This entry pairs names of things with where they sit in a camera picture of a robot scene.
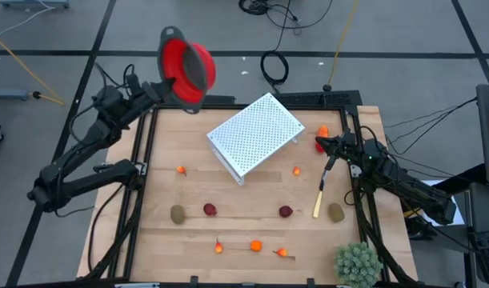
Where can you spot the grey stand base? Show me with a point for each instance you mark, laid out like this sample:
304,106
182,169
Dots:
8,94
32,4

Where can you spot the green artificial plant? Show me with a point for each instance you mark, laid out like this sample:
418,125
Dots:
358,266

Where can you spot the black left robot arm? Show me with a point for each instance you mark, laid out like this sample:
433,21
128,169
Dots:
88,138

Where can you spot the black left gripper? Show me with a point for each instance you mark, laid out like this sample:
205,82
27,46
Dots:
146,94

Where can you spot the black flat bar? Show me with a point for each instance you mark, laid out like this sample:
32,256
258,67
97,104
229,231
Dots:
222,99

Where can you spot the dark red plum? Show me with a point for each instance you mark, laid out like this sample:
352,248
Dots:
209,209
285,211

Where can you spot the black keyboard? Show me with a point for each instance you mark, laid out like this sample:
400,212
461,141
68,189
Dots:
488,256

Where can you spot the small orange fruit with stem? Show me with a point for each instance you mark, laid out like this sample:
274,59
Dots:
282,252
218,247

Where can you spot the black perforated frame plate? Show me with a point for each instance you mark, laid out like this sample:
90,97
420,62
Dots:
328,98

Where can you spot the black diagonal beam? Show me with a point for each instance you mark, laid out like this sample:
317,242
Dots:
468,176

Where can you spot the brown kiwi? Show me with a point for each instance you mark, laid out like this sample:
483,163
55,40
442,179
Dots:
335,212
177,214

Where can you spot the white perforated metal stand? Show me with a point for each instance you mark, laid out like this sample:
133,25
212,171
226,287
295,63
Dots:
256,134

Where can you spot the dark grey panel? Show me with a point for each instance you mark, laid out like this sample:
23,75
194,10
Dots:
486,208

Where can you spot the grey rounded panel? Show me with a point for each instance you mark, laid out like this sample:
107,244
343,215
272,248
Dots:
488,132

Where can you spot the red collapsible colander bowl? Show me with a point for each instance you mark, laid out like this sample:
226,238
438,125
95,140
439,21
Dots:
176,64

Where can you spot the orange red mango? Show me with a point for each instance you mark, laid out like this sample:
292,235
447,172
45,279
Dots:
323,131

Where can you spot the black table frame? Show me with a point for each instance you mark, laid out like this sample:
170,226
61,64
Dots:
316,108

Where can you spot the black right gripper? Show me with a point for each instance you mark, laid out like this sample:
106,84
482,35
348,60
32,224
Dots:
342,146

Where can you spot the orange tangerine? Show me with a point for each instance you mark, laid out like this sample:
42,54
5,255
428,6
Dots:
256,245

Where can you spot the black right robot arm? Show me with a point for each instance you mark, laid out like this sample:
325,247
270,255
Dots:
408,184

